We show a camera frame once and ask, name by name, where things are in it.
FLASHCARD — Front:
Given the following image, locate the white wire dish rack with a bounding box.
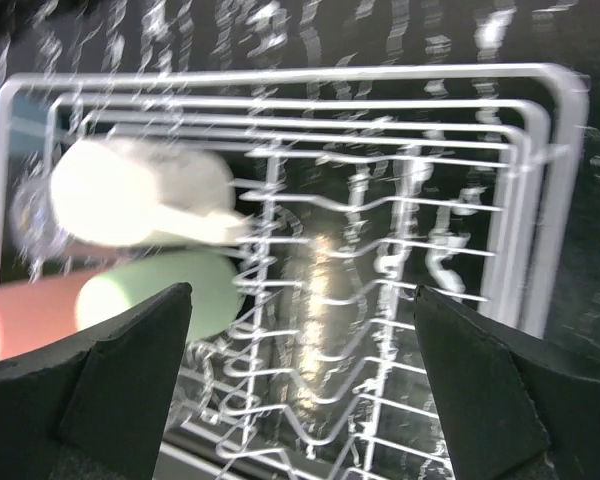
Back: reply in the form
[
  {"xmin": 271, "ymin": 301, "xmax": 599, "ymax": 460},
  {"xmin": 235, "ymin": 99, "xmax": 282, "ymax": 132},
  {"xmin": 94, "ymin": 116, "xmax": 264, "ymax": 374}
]
[{"xmin": 0, "ymin": 63, "xmax": 588, "ymax": 479}]

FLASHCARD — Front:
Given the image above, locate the green plastic cup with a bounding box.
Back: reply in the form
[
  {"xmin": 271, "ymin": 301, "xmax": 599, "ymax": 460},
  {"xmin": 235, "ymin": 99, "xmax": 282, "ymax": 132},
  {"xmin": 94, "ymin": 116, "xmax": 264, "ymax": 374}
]
[{"xmin": 75, "ymin": 249, "xmax": 243, "ymax": 342}]

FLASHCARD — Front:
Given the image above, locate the white faceted mug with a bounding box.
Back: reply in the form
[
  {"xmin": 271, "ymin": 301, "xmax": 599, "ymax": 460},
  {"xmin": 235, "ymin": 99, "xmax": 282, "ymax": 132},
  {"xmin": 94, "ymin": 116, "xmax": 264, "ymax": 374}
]
[{"xmin": 49, "ymin": 136, "xmax": 253, "ymax": 247}]

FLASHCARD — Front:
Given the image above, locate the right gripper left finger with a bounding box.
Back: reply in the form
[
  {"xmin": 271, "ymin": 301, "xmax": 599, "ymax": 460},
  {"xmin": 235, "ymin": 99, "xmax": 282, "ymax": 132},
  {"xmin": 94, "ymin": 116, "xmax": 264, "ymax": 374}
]
[{"xmin": 0, "ymin": 283, "xmax": 192, "ymax": 479}]

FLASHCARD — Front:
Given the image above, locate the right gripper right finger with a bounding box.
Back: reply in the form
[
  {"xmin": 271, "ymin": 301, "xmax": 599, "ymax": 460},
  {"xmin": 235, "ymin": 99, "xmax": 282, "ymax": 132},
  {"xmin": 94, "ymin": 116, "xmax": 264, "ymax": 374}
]
[{"xmin": 414, "ymin": 286, "xmax": 600, "ymax": 479}]

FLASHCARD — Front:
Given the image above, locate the clear glass at rack back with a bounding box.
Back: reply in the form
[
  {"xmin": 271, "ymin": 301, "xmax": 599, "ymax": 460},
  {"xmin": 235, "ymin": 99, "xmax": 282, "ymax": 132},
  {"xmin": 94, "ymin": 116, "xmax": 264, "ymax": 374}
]
[{"xmin": 9, "ymin": 177, "xmax": 69, "ymax": 259}]

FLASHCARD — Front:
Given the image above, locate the pink plastic cup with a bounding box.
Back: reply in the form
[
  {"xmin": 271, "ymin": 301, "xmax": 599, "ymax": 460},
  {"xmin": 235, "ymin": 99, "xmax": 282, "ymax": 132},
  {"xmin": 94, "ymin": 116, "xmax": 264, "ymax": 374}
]
[{"xmin": 0, "ymin": 273, "xmax": 91, "ymax": 360}]

